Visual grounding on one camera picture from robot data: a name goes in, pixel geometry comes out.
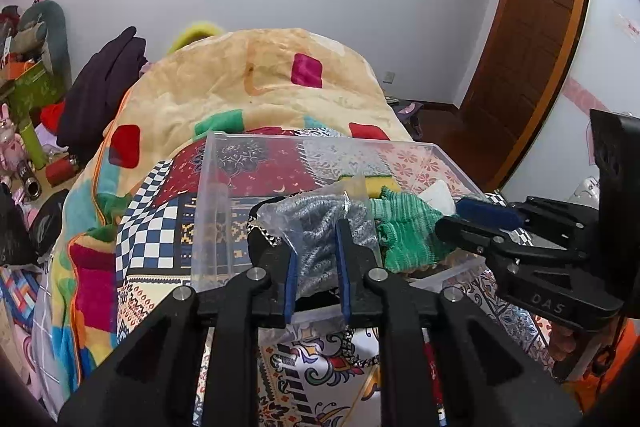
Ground black bag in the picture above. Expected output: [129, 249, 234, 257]
[27, 189, 71, 259]

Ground beige blanket with coloured patches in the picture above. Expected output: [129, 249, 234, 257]
[50, 28, 413, 408]

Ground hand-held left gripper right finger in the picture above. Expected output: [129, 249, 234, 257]
[336, 217, 585, 427]

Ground bagged silver steel wool scrubber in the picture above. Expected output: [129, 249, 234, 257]
[257, 184, 383, 300]

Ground green knitted cloth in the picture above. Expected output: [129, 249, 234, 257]
[370, 187, 457, 274]

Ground brown wooden door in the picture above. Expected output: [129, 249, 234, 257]
[451, 0, 597, 194]

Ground yellow green plush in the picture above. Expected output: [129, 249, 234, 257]
[166, 21, 222, 56]

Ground purple slippers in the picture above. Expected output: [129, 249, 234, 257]
[391, 99, 427, 118]

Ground dark purple clothing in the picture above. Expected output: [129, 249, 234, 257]
[56, 26, 149, 164]

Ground yellow green sponge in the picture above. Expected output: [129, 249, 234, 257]
[337, 174, 401, 201]

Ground white soft pad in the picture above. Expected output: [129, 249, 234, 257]
[422, 180, 458, 216]

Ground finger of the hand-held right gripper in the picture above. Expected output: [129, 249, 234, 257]
[434, 216, 513, 256]
[455, 197, 538, 232]

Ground red thermos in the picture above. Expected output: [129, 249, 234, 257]
[46, 157, 80, 187]

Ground pink rabbit toy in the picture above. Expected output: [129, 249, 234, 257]
[0, 104, 27, 171]

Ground clear plastic storage box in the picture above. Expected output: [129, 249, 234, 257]
[190, 132, 493, 308]

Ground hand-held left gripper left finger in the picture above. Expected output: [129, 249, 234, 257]
[57, 251, 301, 427]

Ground green cylinder bottle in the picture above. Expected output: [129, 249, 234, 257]
[20, 117, 49, 171]

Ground black silver flask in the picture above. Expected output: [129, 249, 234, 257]
[16, 159, 42, 201]

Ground grey plush cushion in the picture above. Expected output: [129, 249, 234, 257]
[14, 1, 72, 88]

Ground person's right forearm orange sleeve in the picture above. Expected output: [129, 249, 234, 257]
[570, 318, 640, 415]

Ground person's right hand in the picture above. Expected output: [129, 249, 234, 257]
[551, 325, 577, 361]

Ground green cardboard box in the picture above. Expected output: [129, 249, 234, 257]
[0, 61, 67, 126]

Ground red cloth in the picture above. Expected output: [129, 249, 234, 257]
[40, 102, 67, 128]

